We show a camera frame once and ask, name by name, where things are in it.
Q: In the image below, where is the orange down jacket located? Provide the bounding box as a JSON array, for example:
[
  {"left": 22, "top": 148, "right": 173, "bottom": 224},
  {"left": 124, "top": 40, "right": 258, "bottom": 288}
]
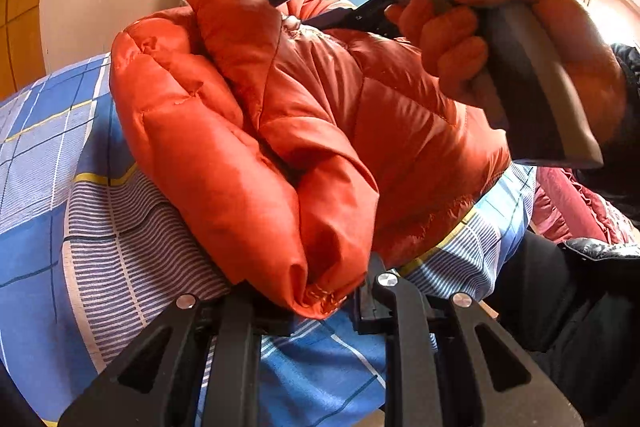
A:
[{"left": 110, "top": 0, "right": 511, "bottom": 319}]

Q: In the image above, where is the person's right hand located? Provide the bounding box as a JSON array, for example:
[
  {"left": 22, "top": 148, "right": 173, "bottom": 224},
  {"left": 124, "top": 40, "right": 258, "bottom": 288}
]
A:
[{"left": 386, "top": 0, "right": 627, "bottom": 145}]

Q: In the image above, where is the black trousers leg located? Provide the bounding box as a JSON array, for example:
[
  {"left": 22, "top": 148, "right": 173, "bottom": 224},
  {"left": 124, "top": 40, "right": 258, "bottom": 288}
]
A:
[{"left": 487, "top": 232, "right": 640, "bottom": 426}]

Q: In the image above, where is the blue plaid bed sheet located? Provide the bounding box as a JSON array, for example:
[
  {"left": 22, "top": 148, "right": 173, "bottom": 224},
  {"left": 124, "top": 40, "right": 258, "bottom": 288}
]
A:
[{"left": 1, "top": 53, "right": 536, "bottom": 426}]

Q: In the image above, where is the pink ruffled fabric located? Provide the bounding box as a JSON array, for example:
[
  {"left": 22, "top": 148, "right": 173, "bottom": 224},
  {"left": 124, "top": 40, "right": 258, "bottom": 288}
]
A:
[{"left": 530, "top": 167, "right": 639, "bottom": 245}]

